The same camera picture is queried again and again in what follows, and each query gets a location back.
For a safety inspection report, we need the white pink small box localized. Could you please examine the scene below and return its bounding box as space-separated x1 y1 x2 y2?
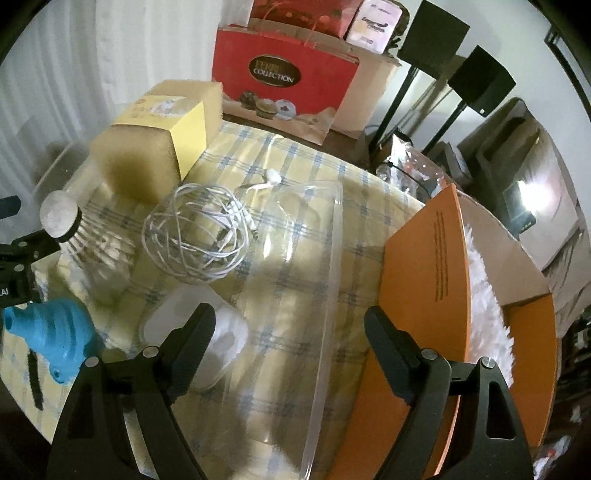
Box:
346 0 403 54

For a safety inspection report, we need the red gift box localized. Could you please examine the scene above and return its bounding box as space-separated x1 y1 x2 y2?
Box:
250 0 363 38

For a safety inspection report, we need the yellow sponge with paper sleeve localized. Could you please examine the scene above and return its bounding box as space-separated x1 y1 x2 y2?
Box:
89 80 222 205

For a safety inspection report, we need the bright lamp device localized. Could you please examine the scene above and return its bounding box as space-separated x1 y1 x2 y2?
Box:
501 178 561 239

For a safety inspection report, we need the clear plastic tray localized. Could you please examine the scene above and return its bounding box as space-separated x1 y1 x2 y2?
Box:
187 180 342 479

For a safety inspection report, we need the white fluffy duster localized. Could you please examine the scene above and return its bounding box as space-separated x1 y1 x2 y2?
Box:
464 225 515 387

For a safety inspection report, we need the white square box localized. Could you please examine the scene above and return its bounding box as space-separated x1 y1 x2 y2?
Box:
140 284 249 391

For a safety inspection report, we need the white feather shuttlecock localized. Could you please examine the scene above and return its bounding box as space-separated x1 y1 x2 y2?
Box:
39 190 137 304

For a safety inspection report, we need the red Ferrero Collection bag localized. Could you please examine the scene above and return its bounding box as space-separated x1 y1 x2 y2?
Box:
212 27 360 145

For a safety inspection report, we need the yellow plaid tablecloth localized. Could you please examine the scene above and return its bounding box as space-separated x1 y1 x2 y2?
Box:
0 120 426 480

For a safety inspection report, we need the beige sofa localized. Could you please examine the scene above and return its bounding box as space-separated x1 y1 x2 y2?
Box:
458 97 590 336

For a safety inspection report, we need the blue silicone funnel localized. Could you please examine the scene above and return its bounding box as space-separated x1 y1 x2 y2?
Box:
3 298 102 384

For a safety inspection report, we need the white cable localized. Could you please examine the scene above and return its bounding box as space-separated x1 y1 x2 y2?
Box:
140 168 283 285

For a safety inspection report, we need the brown cardboard box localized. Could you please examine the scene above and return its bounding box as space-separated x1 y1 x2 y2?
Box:
294 27 402 140

